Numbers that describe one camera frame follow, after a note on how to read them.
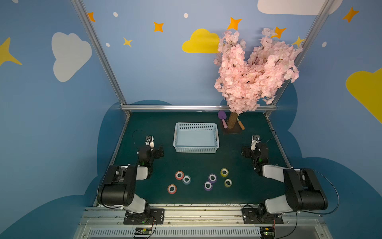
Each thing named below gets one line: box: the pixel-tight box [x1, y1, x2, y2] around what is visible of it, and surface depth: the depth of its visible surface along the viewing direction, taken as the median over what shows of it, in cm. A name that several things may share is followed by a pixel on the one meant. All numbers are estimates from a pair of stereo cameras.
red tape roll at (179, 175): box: [175, 170, 185, 181], surface depth 90 cm
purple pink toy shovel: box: [217, 110, 228, 129], surface depth 122 cm
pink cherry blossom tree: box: [213, 27, 304, 129], surface depth 70 cm
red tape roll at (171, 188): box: [167, 184, 177, 195], surface depth 85 cm
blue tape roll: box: [182, 174, 192, 185], surface depth 88 cm
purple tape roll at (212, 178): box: [207, 173, 218, 184], surface depth 90 cm
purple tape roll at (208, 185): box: [202, 180, 213, 192], surface depth 86 cm
